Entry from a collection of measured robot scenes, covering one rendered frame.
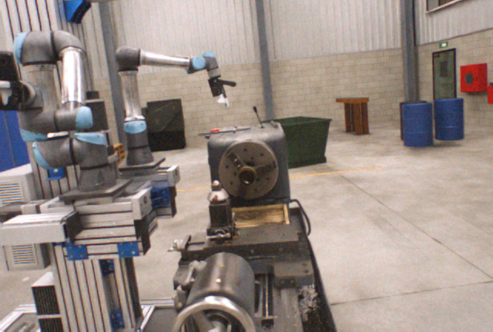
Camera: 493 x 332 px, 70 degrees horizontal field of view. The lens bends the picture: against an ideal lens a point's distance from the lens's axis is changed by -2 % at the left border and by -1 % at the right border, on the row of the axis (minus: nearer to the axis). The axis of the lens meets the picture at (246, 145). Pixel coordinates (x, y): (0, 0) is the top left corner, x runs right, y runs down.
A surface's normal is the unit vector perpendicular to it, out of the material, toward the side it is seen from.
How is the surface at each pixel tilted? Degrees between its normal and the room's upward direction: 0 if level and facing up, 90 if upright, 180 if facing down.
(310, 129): 103
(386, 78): 90
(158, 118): 90
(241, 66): 90
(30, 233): 90
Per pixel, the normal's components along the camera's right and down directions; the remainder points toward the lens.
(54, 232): -0.07, 0.15
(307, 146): 0.29, 0.33
